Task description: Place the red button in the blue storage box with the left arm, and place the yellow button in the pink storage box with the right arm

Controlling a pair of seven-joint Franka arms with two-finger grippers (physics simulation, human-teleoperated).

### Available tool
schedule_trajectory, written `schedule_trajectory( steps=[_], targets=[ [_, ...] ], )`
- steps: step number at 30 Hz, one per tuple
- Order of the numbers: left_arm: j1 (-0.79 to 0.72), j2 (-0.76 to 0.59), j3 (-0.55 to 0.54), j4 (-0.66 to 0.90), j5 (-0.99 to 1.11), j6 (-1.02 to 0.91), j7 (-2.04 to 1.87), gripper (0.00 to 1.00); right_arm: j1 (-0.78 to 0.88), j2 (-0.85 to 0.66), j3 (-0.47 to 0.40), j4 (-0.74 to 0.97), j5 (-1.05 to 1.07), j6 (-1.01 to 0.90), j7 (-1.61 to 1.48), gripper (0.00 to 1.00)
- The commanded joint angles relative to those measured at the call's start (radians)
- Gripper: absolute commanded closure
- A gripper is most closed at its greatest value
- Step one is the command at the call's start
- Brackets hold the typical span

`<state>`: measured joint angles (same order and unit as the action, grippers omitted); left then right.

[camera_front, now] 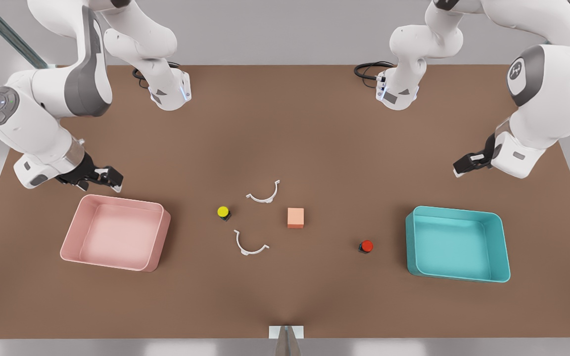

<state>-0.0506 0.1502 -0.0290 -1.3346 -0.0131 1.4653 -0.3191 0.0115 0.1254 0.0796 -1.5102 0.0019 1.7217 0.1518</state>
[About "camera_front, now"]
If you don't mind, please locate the pink storage box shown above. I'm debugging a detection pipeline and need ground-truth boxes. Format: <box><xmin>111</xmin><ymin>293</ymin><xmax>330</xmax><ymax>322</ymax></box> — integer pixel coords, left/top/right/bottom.
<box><xmin>60</xmin><ymin>194</ymin><xmax>172</xmax><ymax>272</ymax></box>

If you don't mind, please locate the blue storage box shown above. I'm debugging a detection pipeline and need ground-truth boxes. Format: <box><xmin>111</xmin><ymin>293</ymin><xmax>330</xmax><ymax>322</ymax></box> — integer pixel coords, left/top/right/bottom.
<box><xmin>405</xmin><ymin>206</ymin><xmax>512</xmax><ymax>283</ymax></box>

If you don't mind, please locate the white curved clip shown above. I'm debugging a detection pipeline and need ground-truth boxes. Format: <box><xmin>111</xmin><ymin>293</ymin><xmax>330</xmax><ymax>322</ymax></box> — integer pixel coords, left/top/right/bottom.
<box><xmin>234</xmin><ymin>229</ymin><xmax>270</xmax><ymax>256</ymax></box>
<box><xmin>245</xmin><ymin>179</ymin><xmax>281</xmax><ymax>204</ymax></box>

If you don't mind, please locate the black cable loop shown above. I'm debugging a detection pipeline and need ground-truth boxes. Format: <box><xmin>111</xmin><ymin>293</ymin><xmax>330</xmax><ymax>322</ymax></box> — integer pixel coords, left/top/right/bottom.
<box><xmin>132</xmin><ymin>61</ymin><xmax>182</xmax><ymax>90</ymax></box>
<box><xmin>354</xmin><ymin>61</ymin><xmax>396</xmax><ymax>90</ymax></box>

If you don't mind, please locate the silver frame post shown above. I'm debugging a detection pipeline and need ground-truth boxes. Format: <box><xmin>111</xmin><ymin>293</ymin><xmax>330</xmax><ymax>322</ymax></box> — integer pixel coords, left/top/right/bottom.
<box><xmin>0</xmin><ymin>0</ymin><xmax>49</xmax><ymax>69</ymax></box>
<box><xmin>269</xmin><ymin>325</ymin><xmax>305</xmax><ymax>356</ymax></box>

